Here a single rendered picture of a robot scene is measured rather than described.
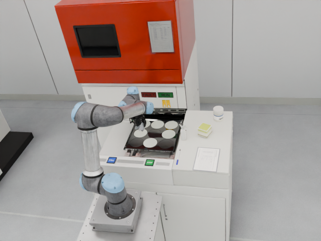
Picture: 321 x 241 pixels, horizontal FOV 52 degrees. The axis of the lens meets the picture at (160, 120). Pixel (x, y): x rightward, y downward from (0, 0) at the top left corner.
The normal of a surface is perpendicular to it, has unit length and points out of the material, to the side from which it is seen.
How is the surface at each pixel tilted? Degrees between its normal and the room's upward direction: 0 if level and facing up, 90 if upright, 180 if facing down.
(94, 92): 90
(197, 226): 90
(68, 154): 0
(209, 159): 0
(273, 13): 90
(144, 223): 0
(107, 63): 90
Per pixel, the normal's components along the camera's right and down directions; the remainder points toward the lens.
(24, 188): -0.12, -0.79
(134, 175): -0.21, 0.61
